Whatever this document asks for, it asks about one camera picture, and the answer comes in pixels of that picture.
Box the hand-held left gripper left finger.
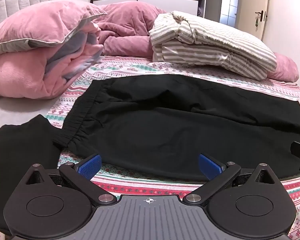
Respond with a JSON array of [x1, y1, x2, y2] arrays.
[[22, 154, 117, 204]]

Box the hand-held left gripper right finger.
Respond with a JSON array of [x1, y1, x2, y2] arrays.
[[182, 153, 278, 204]]

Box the black pants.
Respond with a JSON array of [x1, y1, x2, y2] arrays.
[[52, 74, 300, 182]]

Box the folded black garment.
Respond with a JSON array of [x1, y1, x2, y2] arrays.
[[0, 114, 63, 237]]

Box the white mattress cover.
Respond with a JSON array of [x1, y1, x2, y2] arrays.
[[0, 94, 67, 133]]

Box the patterned bed sheet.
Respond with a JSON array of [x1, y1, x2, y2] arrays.
[[46, 54, 300, 240]]

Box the pink and grey fleece blanket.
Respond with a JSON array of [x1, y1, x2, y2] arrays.
[[0, 22, 105, 100]]

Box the mauve comforter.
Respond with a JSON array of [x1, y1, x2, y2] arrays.
[[91, 1, 300, 82]]

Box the cream door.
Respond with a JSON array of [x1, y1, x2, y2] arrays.
[[236, 0, 270, 40]]

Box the pink pillow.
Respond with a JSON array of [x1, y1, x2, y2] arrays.
[[0, 0, 108, 58]]

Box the grey padded headboard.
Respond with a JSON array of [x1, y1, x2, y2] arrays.
[[0, 0, 72, 32]]

